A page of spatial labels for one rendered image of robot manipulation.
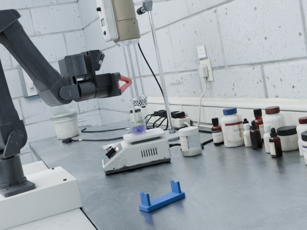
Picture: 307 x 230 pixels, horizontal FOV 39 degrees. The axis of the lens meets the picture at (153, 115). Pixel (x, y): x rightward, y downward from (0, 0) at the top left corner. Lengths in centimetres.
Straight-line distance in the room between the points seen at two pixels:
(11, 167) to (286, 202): 62
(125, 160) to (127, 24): 56
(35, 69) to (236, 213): 61
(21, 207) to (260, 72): 85
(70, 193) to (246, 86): 77
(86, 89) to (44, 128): 244
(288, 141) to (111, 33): 76
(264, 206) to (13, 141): 58
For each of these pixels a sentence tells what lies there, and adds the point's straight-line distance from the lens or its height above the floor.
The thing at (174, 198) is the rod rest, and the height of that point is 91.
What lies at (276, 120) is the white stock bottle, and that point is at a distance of 123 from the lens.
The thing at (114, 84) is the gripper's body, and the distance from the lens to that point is 123.
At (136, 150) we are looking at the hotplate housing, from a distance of 126.
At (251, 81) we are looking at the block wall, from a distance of 150.
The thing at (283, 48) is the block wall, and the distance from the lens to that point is 134.
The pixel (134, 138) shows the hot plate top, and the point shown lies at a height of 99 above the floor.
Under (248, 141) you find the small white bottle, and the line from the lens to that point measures 130.
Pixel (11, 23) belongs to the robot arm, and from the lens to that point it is 111.
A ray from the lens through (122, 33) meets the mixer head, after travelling 161.
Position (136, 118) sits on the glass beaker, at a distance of 129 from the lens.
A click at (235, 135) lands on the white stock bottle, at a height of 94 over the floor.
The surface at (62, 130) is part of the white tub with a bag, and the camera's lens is 224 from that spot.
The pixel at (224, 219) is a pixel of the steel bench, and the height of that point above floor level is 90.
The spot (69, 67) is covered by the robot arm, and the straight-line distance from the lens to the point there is 119.
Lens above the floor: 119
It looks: 7 degrees down
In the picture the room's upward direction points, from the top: 11 degrees counter-clockwise
